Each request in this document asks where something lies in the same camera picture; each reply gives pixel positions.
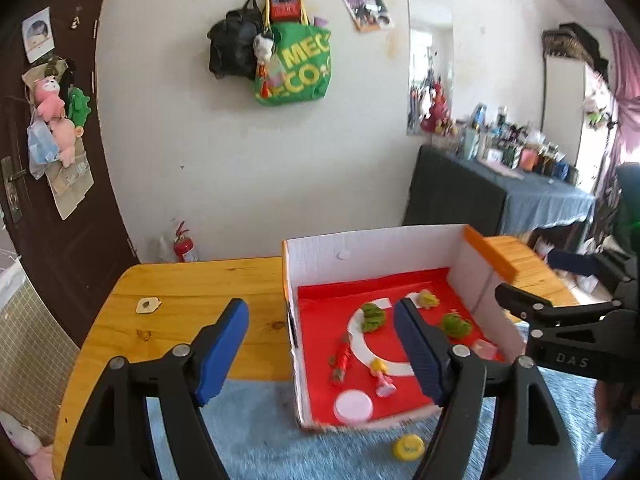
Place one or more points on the pink curtain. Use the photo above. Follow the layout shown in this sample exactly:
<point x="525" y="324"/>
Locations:
<point x="623" y="145"/>

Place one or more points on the pink plush toy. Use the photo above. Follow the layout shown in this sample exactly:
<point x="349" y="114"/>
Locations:
<point x="51" y="108"/>

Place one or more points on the blue-covered side table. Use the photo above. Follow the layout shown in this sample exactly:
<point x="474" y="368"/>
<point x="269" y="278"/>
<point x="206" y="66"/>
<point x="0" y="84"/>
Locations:
<point x="446" y="189"/>

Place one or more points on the wall mirror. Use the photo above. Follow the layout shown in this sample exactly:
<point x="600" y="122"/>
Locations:
<point x="431" y="67"/>

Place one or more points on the green tote bag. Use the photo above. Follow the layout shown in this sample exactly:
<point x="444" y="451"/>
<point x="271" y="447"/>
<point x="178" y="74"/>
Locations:
<point x="293" y="55"/>

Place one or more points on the wall photo poster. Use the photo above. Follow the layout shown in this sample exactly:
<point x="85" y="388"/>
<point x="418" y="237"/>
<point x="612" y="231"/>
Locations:
<point x="369" y="15"/>

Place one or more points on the light blue towel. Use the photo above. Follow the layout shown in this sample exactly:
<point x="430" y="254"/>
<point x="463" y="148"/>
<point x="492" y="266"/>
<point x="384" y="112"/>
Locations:
<point x="255" y="433"/>

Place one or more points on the pink yellow small figurine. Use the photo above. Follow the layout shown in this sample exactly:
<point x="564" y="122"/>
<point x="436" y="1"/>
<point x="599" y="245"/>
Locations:
<point x="384" y="386"/>

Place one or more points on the orange white cardboard box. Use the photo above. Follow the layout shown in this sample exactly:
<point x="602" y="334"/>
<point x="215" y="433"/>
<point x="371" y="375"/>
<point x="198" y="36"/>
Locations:
<point x="327" y="278"/>

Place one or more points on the dark green knitted toy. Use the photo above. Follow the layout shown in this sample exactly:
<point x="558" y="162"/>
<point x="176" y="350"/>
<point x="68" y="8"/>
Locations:
<point x="454" y="326"/>

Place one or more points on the red fire extinguisher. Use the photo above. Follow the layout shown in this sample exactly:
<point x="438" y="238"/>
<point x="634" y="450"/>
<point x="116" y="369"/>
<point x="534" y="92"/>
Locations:
<point x="184" y="247"/>

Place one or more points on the dark brown door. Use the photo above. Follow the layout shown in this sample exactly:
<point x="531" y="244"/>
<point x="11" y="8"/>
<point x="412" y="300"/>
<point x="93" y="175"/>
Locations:
<point x="66" y="225"/>

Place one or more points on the yellow bottle cap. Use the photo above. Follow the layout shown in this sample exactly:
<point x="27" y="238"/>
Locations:
<point x="409" y="448"/>

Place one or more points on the person's hand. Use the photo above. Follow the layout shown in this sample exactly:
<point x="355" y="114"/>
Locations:
<point x="607" y="396"/>

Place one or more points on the clear pink plastic box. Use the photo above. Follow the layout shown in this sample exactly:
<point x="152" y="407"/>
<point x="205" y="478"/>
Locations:
<point x="485" y="349"/>

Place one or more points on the small yellow-green plush toy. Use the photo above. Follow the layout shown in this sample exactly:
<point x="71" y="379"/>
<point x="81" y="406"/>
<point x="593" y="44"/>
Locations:
<point x="427" y="300"/>

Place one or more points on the red foil cracker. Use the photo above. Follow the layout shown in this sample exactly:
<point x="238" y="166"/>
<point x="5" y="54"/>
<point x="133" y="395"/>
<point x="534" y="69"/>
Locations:
<point x="340" y="361"/>

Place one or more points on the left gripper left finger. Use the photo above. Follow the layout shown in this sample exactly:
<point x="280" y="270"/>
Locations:
<point x="113" y="438"/>

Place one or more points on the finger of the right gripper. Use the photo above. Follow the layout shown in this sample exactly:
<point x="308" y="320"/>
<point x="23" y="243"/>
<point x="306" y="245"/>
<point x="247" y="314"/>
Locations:
<point x="541" y="312"/>
<point x="575" y="262"/>

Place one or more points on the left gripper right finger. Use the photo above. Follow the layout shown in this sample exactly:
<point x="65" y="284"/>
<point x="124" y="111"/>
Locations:
<point x="528" y="439"/>

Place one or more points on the black backpack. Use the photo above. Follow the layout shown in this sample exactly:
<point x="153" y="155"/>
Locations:
<point x="231" y="42"/>

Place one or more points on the white wardrobe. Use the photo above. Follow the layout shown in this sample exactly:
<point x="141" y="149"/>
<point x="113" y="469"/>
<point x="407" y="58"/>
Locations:
<point x="580" y="111"/>

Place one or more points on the white round lid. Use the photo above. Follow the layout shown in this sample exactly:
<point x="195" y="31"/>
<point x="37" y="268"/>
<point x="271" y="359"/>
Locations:
<point x="353" y="407"/>

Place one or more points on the small wooden tag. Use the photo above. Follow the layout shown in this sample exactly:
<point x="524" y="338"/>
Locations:
<point x="148" y="305"/>

